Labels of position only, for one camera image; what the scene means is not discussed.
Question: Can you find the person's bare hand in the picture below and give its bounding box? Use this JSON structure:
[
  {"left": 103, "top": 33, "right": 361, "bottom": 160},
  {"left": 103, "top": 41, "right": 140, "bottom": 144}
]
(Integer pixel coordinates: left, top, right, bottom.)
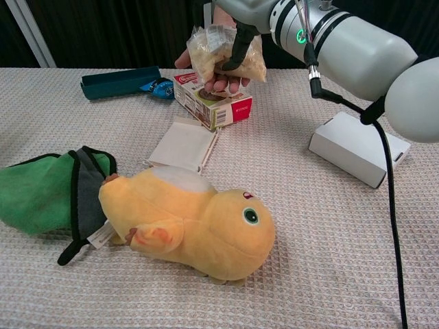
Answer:
[{"left": 174, "top": 6, "right": 252, "bottom": 95}]

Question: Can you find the robot right hand black silver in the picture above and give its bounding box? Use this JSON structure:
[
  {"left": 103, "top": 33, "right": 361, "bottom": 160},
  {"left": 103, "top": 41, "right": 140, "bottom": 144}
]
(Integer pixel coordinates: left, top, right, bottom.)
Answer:
[{"left": 212, "top": 0, "right": 276, "bottom": 73}]

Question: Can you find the clear bag of beige snacks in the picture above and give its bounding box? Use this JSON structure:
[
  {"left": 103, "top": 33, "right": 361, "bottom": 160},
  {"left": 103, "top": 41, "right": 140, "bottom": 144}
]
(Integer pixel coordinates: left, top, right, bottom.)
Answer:
[{"left": 187, "top": 24, "right": 268, "bottom": 93}]

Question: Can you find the red white green carton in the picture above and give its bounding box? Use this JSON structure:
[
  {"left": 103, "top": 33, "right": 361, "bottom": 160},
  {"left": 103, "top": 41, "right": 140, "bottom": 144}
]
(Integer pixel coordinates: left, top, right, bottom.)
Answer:
[{"left": 173, "top": 72, "right": 254, "bottom": 132}]

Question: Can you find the blue foil wrapper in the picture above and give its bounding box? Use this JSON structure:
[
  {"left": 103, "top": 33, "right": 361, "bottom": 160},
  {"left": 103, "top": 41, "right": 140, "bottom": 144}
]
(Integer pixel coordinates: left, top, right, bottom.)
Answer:
[{"left": 139, "top": 77, "right": 177, "bottom": 101}]

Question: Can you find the flat white box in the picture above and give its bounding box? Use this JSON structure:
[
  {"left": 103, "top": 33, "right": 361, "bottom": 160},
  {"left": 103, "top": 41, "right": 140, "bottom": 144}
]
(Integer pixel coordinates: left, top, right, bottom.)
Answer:
[{"left": 147, "top": 115, "right": 220, "bottom": 176}]

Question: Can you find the long teal box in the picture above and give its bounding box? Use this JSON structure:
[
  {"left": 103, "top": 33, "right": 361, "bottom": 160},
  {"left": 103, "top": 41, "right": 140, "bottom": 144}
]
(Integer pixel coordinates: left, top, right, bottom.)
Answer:
[{"left": 80, "top": 66, "right": 162, "bottom": 101}]

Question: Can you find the yellow plush duck toy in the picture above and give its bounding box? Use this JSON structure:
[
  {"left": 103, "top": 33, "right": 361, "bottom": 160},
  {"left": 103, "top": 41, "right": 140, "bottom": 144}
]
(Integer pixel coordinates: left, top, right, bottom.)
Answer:
[{"left": 98, "top": 167, "right": 276, "bottom": 286}]

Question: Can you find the white cardboard box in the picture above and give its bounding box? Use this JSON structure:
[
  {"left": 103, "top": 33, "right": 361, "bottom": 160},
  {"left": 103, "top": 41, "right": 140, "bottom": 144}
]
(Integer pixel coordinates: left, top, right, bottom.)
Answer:
[{"left": 307, "top": 111, "right": 412, "bottom": 189}]

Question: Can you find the beige woven tablecloth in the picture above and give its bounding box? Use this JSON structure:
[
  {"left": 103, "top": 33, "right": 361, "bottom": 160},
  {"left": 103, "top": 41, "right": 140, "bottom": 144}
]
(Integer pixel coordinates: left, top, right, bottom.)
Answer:
[{"left": 0, "top": 66, "right": 439, "bottom": 329}]

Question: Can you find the green grey cloth black trim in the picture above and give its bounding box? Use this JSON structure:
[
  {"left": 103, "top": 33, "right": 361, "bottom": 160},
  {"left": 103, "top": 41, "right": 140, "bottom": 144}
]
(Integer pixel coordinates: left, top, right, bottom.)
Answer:
[{"left": 0, "top": 146, "right": 118, "bottom": 267}]

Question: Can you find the white metal frame post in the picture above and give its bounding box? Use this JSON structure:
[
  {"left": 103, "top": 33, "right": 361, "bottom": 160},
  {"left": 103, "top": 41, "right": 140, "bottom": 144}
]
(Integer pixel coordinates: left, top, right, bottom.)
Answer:
[{"left": 5, "top": 0, "right": 58, "bottom": 69}]

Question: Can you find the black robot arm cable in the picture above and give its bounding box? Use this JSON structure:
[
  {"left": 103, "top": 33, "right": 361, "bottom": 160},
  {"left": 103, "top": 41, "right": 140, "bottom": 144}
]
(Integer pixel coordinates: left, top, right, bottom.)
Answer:
[{"left": 304, "top": 40, "right": 410, "bottom": 329}]

